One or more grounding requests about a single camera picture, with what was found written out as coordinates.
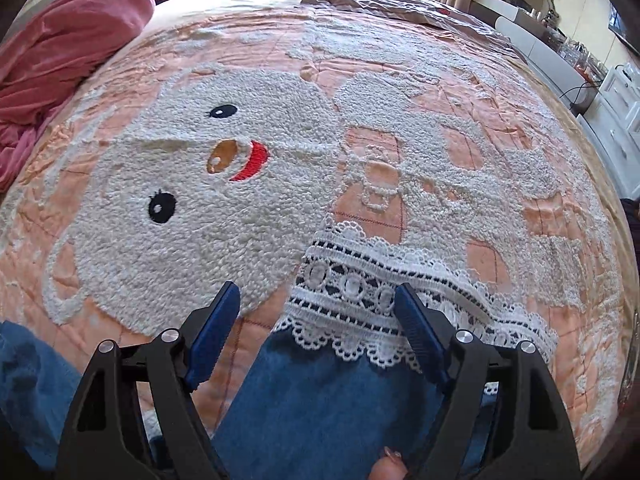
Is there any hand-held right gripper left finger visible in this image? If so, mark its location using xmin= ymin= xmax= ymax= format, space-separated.
xmin=55 ymin=281 xmax=242 ymax=480

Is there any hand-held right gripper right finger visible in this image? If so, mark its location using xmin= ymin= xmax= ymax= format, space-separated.
xmin=394 ymin=282 xmax=583 ymax=480

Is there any blue denim pants lace hem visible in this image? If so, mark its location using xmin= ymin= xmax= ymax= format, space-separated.
xmin=0 ymin=215 xmax=559 ymax=480

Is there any person's right hand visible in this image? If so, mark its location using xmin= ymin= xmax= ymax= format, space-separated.
xmin=372 ymin=447 xmax=408 ymax=480

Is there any orange printed bunny blanket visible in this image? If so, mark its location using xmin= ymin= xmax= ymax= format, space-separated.
xmin=0 ymin=0 xmax=637 ymax=461

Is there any white drawer dresser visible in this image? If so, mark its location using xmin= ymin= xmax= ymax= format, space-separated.
xmin=582 ymin=62 xmax=640 ymax=196

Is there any white vanity table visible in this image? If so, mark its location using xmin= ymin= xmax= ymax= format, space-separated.
xmin=470 ymin=0 xmax=608 ymax=106

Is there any pink velvet blanket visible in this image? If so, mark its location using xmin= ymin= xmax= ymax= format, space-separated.
xmin=0 ymin=0 xmax=157 ymax=193

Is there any grey quilted pillow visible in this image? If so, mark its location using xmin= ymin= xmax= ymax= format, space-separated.
xmin=300 ymin=0 xmax=521 ymax=56

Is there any black cable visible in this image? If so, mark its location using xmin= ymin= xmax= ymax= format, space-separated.
xmin=557 ymin=82 xmax=601 ymax=111

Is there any black wall television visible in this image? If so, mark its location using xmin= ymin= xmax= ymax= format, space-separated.
xmin=607 ymin=2 xmax=633 ymax=41

